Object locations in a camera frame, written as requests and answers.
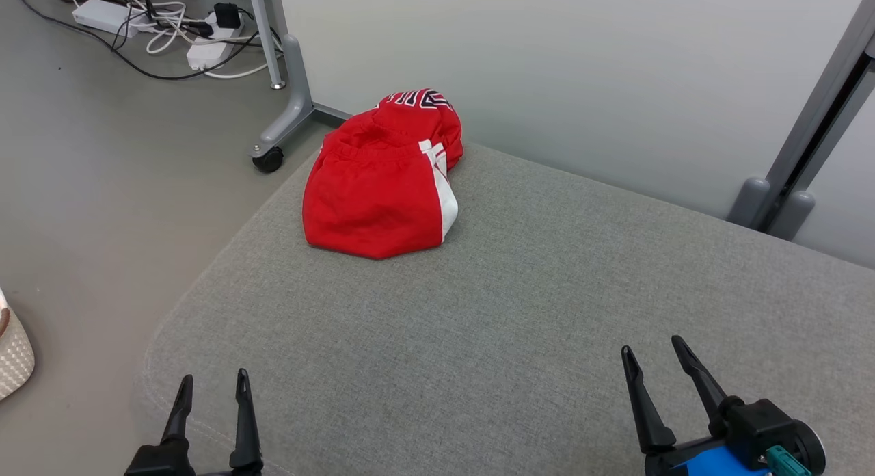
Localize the black power adapter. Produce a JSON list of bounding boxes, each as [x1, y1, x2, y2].
[[213, 2, 242, 31]]

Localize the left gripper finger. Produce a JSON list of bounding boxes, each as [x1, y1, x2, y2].
[[228, 367, 265, 472], [161, 374, 195, 447]]

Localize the red Bulls jersey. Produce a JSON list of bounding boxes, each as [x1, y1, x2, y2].
[[375, 88, 465, 179]]

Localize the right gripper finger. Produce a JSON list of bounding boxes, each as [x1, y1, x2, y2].
[[671, 334, 744, 436], [620, 345, 678, 455]]

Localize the grey partition post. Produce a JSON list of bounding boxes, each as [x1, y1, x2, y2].
[[726, 0, 875, 241]]

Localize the red shorts white trim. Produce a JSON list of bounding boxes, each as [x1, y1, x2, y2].
[[302, 114, 459, 261]]

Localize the thin grey metal leg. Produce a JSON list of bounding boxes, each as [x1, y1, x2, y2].
[[246, 0, 287, 91]]

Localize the white power strip with adapter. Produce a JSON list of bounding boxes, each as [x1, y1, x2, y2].
[[185, 12, 246, 72]]

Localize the green camera connector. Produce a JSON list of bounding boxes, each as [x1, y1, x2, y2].
[[764, 445, 811, 476]]

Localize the grey partition foot with caster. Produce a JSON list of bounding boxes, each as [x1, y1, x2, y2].
[[249, 34, 353, 174]]

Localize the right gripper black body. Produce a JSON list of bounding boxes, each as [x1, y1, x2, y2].
[[644, 438, 713, 476]]

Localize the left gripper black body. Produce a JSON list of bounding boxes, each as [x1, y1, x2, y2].
[[124, 440, 265, 476]]

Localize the white cable bundle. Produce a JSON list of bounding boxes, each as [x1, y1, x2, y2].
[[30, 0, 206, 55]]

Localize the white woven basket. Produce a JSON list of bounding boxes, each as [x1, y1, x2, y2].
[[0, 287, 36, 402]]

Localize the white power strips with cables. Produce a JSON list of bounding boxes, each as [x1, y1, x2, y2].
[[15, 0, 282, 81]]

